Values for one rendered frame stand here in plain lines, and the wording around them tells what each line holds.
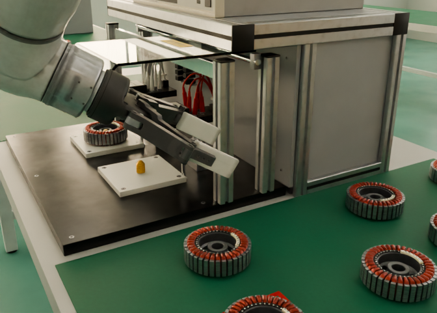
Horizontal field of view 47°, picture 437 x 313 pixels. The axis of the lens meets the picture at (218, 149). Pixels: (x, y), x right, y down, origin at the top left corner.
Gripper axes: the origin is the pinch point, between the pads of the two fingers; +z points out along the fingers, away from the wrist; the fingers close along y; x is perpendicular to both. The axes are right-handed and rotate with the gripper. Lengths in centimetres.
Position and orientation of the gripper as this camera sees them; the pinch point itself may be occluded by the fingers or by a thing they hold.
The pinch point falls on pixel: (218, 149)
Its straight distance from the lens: 76.6
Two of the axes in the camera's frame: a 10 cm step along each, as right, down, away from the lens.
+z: 8.6, 4.0, 3.2
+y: 1.8, 3.5, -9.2
